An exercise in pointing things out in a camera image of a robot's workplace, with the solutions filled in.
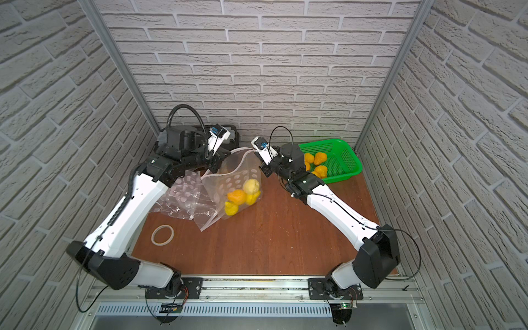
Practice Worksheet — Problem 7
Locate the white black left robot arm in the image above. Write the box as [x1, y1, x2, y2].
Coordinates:
[66, 125, 230, 296]

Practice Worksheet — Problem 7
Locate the black plastic toolbox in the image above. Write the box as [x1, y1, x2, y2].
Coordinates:
[157, 125, 235, 150]

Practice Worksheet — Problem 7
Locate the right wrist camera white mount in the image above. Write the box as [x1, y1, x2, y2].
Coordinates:
[251, 136, 278, 165]

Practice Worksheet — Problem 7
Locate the dotted zip bag with pears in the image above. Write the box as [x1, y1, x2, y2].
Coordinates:
[149, 170, 206, 220]

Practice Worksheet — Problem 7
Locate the green plastic basket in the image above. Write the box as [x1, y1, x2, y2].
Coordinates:
[299, 139, 363, 184]

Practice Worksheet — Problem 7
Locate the orange yellow pear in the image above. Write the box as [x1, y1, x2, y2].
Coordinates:
[227, 189, 247, 206]

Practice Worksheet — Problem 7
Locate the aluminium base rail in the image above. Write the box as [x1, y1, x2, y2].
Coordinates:
[84, 275, 425, 319]

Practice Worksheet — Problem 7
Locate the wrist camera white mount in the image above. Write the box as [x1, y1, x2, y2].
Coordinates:
[207, 124, 230, 156]
[251, 136, 278, 165]

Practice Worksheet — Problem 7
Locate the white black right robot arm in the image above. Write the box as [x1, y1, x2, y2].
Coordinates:
[251, 137, 400, 292]

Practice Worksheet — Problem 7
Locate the clear tape roll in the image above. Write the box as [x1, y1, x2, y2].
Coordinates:
[151, 224, 175, 247]

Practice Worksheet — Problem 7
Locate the small yellow pear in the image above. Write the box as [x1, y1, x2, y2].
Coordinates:
[246, 191, 261, 206]

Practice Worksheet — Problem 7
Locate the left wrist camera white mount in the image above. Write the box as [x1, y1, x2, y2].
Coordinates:
[207, 124, 230, 156]

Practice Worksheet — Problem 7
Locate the clear zip bag with pears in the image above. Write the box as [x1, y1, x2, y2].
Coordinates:
[201, 148, 263, 214]

